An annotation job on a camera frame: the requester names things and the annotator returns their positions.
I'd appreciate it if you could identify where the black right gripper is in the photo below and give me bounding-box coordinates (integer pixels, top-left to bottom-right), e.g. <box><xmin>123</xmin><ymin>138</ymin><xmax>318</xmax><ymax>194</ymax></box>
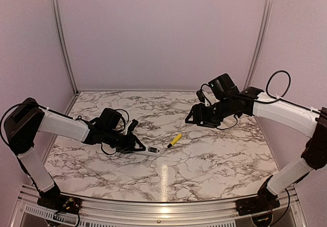
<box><xmin>184</xmin><ymin>97</ymin><xmax>233</xmax><ymax>128</ymax></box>

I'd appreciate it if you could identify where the white remote control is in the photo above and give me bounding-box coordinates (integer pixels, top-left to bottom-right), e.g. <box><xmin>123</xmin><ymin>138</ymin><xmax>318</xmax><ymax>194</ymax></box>
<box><xmin>135</xmin><ymin>146</ymin><xmax>161</xmax><ymax>157</ymax></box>

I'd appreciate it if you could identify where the right aluminium frame post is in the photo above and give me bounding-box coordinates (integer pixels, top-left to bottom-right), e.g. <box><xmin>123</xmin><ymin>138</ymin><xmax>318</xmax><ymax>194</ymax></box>
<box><xmin>244</xmin><ymin>0</ymin><xmax>273</xmax><ymax>88</ymax></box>

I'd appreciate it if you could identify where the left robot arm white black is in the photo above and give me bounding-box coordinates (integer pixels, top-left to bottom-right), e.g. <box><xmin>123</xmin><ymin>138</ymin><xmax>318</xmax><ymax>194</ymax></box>
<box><xmin>1</xmin><ymin>98</ymin><xmax>146</xmax><ymax>212</ymax></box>

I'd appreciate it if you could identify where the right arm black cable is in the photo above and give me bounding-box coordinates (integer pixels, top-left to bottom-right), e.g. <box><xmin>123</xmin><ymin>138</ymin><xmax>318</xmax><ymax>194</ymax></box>
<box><xmin>266</xmin><ymin>70</ymin><xmax>292</xmax><ymax>101</ymax></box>

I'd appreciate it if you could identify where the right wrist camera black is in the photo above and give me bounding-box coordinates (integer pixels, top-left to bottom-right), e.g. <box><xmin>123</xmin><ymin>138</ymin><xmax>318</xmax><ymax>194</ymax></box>
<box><xmin>196</xmin><ymin>89</ymin><xmax>205</xmax><ymax>103</ymax></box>

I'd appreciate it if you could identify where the front aluminium rail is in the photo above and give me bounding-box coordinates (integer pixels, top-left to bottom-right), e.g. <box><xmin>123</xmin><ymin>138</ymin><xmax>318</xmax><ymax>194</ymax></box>
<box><xmin>15</xmin><ymin>186</ymin><xmax>307</xmax><ymax>227</ymax></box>

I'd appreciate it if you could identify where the left aluminium frame post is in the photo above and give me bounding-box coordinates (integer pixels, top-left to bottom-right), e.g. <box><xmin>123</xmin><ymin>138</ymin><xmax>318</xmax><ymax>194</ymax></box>
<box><xmin>51</xmin><ymin>0</ymin><xmax>79</xmax><ymax>96</ymax></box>

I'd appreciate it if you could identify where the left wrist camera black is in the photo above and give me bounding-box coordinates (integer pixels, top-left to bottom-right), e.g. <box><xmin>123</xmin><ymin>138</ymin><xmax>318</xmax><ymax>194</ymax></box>
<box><xmin>127</xmin><ymin>119</ymin><xmax>138</xmax><ymax>133</ymax></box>

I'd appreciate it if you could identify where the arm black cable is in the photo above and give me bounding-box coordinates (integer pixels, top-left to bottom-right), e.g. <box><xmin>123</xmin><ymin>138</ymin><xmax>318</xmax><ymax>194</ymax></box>
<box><xmin>266</xmin><ymin>70</ymin><xmax>292</xmax><ymax>101</ymax></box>
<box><xmin>100</xmin><ymin>142</ymin><xmax>121</xmax><ymax>156</ymax></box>

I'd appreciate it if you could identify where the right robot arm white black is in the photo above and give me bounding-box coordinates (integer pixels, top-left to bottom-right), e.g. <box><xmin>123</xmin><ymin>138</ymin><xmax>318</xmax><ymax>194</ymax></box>
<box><xmin>185</xmin><ymin>73</ymin><xmax>326</xmax><ymax>216</ymax></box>

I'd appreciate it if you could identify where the aluminium frame post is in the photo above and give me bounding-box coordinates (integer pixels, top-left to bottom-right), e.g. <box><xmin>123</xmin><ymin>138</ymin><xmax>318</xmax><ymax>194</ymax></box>
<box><xmin>244</xmin><ymin>0</ymin><xmax>273</xmax><ymax>88</ymax></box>
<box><xmin>51</xmin><ymin>0</ymin><xmax>79</xmax><ymax>96</ymax></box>

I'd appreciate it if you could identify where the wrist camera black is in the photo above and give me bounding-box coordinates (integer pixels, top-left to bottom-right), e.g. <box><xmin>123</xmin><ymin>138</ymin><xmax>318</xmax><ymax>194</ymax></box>
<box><xmin>196</xmin><ymin>89</ymin><xmax>205</xmax><ymax>103</ymax></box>
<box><xmin>127</xmin><ymin>119</ymin><xmax>138</xmax><ymax>133</ymax></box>

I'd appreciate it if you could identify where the yellow screwdriver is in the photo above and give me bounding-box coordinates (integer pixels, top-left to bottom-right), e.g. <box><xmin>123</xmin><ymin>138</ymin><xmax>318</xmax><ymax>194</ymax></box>
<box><xmin>167</xmin><ymin>134</ymin><xmax>182</xmax><ymax>148</ymax></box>

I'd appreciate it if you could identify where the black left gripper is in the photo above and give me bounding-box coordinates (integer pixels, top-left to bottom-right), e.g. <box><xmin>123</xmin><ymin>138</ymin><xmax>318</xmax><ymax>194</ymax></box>
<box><xmin>103</xmin><ymin>128</ymin><xmax>146</xmax><ymax>154</ymax></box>

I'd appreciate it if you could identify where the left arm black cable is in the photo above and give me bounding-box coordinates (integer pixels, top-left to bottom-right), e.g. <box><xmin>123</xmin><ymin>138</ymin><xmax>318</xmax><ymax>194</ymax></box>
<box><xmin>100</xmin><ymin>142</ymin><xmax>121</xmax><ymax>156</ymax></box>

